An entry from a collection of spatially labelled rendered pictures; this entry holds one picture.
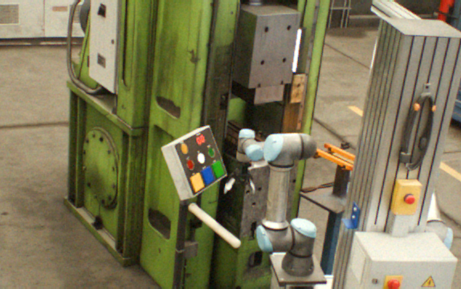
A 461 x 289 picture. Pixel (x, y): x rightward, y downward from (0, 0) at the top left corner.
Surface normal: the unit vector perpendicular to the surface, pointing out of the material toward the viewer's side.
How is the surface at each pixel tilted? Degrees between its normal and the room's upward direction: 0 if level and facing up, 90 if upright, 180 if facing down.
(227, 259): 89
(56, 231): 0
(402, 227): 90
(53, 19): 90
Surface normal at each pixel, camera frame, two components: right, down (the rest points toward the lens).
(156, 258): -0.81, 0.15
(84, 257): 0.10, -0.92
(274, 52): 0.57, 0.37
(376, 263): 0.16, 0.40
